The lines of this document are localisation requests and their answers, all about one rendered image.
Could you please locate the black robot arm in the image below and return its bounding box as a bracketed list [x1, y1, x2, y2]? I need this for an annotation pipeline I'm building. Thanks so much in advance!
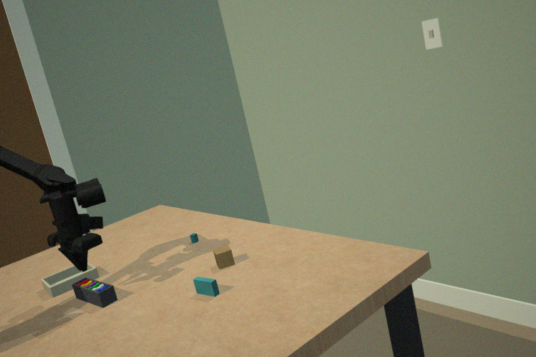
[0, 146, 106, 234]

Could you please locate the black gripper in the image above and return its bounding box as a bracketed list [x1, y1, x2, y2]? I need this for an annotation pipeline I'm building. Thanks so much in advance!
[47, 211, 102, 272]

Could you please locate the brown cube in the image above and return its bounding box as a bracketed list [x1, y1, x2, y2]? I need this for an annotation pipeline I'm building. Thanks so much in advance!
[213, 245, 235, 270]

